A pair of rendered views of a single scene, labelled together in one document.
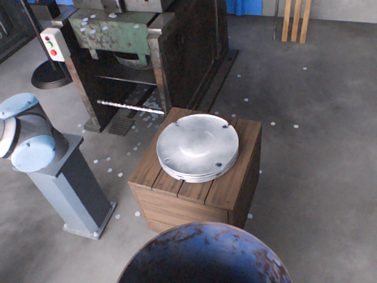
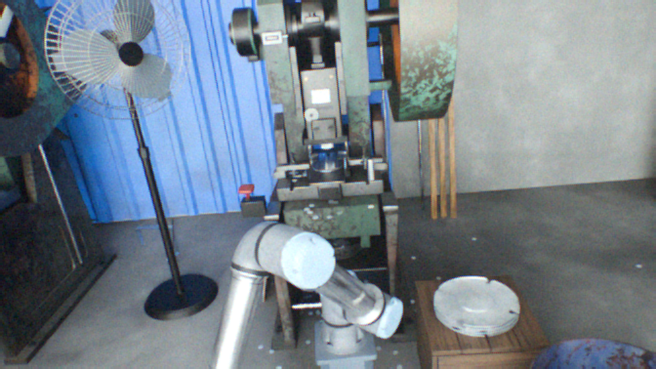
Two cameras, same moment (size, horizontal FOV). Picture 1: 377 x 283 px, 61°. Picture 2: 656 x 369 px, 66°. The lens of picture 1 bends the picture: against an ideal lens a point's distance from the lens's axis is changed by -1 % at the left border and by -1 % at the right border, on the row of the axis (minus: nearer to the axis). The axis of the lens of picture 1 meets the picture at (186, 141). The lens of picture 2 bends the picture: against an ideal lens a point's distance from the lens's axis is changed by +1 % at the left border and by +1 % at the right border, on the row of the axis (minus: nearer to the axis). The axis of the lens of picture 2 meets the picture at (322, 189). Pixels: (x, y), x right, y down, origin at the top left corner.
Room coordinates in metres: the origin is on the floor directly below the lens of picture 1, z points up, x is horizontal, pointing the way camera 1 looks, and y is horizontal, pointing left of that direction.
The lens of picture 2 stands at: (-0.32, 1.03, 1.53)
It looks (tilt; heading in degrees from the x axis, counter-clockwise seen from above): 24 degrees down; 335
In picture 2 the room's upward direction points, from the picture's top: 7 degrees counter-clockwise
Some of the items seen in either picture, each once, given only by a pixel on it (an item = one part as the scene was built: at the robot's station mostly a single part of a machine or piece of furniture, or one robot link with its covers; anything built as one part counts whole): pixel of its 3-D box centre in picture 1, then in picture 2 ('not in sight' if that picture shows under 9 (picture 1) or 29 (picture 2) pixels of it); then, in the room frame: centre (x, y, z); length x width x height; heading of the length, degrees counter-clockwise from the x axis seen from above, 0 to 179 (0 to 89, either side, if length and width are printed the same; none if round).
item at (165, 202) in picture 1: (202, 178); (474, 348); (0.79, -0.04, 0.18); 0.40 x 0.38 x 0.35; 151
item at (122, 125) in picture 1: (143, 99); not in sight; (1.41, 0.19, 0.14); 0.59 x 0.10 x 0.05; 151
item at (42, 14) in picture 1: (51, 21); (256, 218); (1.48, 0.50, 0.62); 0.10 x 0.06 x 0.20; 61
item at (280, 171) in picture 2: not in sight; (291, 164); (1.61, 0.27, 0.76); 0.17 x 0.06 x 0.10; 61
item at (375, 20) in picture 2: not in sight; (313, 24); (1.53, 0.12, 1.33); 0.66 x 0.18 x 0.18; 61
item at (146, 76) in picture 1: (148, 57); (338, 247); (1.54, 0.12, 0.31); 0.43 x 0.42 x 0.01; 61
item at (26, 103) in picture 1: (24, 117); (341, 295); (0.82, 0.48, 0.62); 0.13 x 0.12 x 0.14; 20
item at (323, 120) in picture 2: not in sight; (321, 100); (1.50, 0.14, 1.04); 0.17 x 0.15 x 0.30; 151
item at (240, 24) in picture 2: not in sight; (254, 35); (1.67, 0.33, 1.31); 0.22 x 0.12 x 0.22; 151
